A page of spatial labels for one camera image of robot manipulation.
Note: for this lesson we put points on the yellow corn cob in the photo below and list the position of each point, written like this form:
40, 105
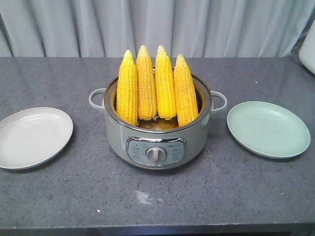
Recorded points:
147, 100
185, 97
166, 105
127, 90

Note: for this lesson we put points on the green electric cooking pot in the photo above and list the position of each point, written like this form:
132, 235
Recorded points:
158, 144

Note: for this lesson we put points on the light green plate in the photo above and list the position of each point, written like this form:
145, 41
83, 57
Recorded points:
268, 130

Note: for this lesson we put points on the beige white plate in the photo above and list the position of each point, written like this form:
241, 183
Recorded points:
32, 137

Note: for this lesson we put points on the grey white curtain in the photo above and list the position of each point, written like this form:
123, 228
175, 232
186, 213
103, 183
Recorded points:
194, 28

